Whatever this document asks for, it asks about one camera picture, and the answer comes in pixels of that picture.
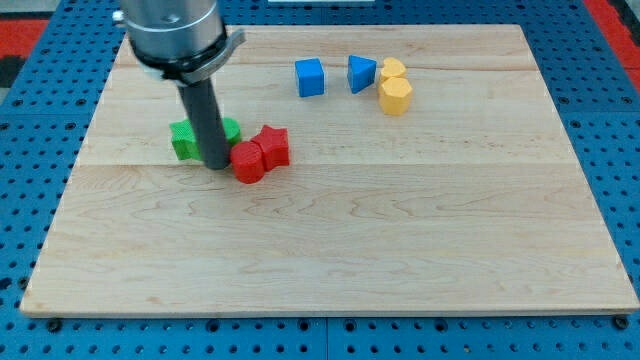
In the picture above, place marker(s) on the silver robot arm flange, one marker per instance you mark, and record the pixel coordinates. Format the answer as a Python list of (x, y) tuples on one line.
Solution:
[(185, 41)]

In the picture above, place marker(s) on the blue cube block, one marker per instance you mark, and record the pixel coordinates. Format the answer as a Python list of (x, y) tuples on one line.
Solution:
[(310, 77)]

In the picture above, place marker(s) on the red cylinder block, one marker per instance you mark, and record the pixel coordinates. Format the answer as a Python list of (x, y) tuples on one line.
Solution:
[(247, 163)]

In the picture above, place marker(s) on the green star block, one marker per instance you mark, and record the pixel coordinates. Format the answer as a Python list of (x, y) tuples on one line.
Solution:
[(184, 141)]

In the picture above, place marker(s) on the green circle block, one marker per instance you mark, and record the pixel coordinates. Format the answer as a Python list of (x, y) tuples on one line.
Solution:
[(232, 131)]

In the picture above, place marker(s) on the red star block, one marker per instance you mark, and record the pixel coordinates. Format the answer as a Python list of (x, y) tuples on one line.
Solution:
[(274, 146)]

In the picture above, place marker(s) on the yellow heart block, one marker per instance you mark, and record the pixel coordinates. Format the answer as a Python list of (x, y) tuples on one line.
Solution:
[(392, 68)]

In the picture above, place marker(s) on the blue triangle block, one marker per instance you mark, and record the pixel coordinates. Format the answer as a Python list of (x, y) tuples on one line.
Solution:
[(360, 73)]

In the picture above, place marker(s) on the yellow hexagon block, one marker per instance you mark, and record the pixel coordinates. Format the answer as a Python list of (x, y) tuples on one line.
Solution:
[(395, 95)]

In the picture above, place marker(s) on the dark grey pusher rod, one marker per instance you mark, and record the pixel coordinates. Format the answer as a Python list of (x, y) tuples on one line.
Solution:
[(200, 104)]

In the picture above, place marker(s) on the wooden board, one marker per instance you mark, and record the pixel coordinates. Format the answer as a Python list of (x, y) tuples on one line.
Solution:
[(472, 203)]

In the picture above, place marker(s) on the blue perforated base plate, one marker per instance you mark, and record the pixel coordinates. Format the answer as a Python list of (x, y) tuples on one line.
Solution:
[(49, 107)]

